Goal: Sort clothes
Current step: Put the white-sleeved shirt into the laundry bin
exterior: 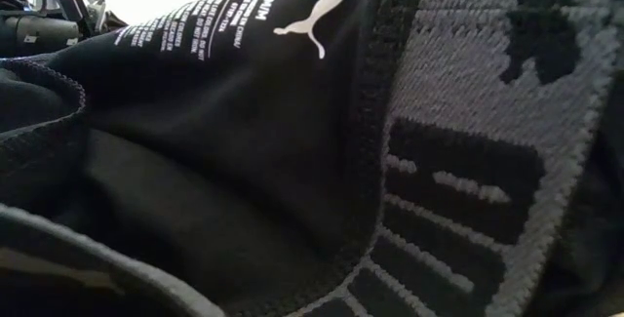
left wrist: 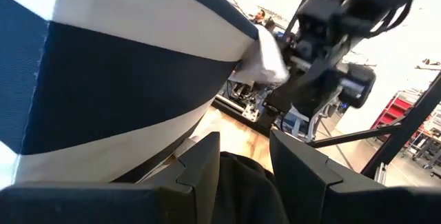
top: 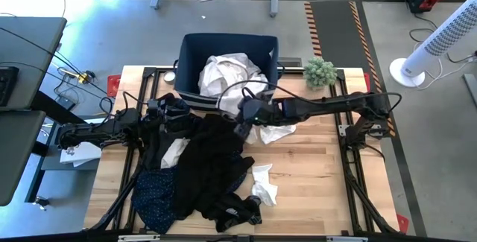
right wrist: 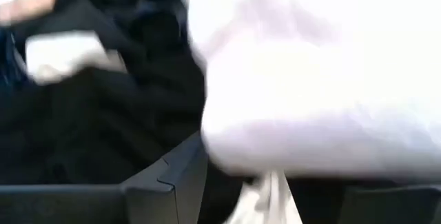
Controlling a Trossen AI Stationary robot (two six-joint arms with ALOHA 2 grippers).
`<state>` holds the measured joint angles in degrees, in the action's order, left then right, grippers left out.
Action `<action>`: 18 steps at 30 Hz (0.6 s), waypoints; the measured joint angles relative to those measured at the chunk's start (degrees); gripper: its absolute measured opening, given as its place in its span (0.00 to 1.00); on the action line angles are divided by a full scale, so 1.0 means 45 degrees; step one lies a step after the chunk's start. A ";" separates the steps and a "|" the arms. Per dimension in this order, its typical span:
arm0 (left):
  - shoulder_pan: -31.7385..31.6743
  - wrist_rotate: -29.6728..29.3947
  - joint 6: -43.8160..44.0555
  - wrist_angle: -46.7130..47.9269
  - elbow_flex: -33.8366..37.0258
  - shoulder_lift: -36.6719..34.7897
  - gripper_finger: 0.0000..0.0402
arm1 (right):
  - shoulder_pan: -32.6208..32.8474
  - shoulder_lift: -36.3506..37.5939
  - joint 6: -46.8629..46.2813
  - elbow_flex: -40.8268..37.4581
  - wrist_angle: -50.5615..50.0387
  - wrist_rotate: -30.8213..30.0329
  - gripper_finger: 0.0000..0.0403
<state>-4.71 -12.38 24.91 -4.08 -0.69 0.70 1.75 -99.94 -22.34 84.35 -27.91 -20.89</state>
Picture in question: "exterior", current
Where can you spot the black briefs grey logo waistband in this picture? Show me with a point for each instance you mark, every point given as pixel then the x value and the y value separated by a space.
pixel 244 136

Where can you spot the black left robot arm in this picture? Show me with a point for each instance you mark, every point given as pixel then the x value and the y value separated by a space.
pixel 39 29

